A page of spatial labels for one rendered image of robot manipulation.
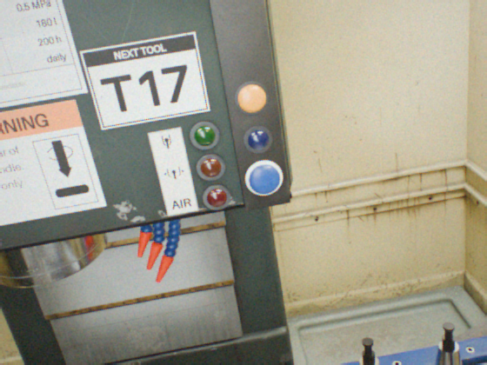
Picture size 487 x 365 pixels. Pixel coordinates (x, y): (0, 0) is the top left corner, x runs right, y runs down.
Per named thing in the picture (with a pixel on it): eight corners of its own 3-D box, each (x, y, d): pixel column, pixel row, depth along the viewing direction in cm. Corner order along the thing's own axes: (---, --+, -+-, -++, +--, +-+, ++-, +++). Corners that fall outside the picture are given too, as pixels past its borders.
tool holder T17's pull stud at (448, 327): (450, 340, 75) (450, 320, 73) (457, 348, 73) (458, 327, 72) (439, 344, 75) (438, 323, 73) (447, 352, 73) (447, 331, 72)
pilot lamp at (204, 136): (218, 145, 50) (214, 122, 49) (195, 149, 50) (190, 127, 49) (218, 143, 51) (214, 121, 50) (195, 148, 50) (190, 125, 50)
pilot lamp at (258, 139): (271, 149, 51) (268, 127, 50) (248, 153, 51) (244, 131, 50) (270, 147, 51) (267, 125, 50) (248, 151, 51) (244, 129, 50)
